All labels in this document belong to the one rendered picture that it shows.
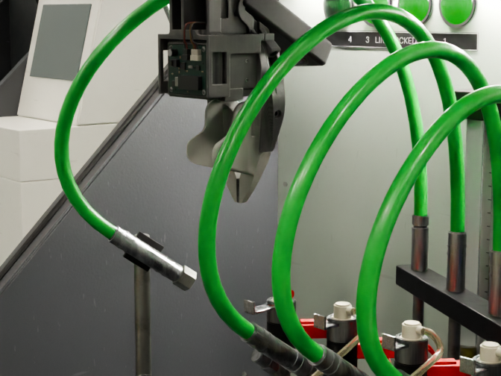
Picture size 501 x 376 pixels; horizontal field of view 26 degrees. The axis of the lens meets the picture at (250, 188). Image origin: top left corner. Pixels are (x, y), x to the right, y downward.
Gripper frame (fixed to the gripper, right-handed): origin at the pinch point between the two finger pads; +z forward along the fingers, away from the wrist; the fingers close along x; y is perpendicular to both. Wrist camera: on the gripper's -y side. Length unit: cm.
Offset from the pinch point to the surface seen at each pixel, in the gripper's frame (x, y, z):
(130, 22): -12.0, 4.0, -14.7
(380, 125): -13.0, -32.3, -2.5
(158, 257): -10.9, 1.9, 8.1
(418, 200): 0.3, -23.6, 3.8
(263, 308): 0.4, -1.7, 11.5
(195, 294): -30.9, -18.4, 19.2
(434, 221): -4.6, -32.3, 7.8
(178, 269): -10.1, 0.1, 9.4
